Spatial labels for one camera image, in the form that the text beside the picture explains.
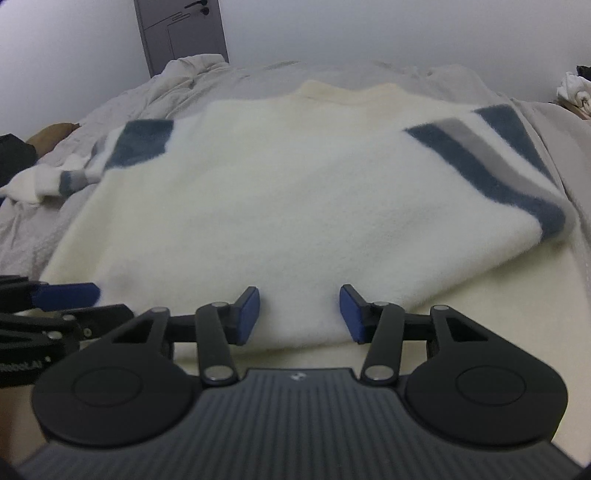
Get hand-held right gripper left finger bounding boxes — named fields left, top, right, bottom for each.
left=113, top=286, right=262, bottom=384

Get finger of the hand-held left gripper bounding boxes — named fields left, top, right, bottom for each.
left=0, top=276, right=101, bottom=311
left=0, top=304, right=134, bottom=343

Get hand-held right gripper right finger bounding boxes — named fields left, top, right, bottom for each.
left=339, top=284, right=490, bottom=386

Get cream fleece sweater blue stripes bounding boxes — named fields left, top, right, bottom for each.
left=0, top=80, right=578, bottom=354

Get black garment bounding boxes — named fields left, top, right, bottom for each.
left=0, top=134, right=38, bottom=188

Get brown pillow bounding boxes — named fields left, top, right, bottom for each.
left=25, top=122, right=80, bottom=155

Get grey bed blanket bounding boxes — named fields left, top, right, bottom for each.
left=0, top=53, right=591, bottom=296

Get grey door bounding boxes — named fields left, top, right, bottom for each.
left=134, top=0, right=230, bottom=78

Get white crumpled cloth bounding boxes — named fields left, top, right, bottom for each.
left=556, top=71, right=591, bottom=118

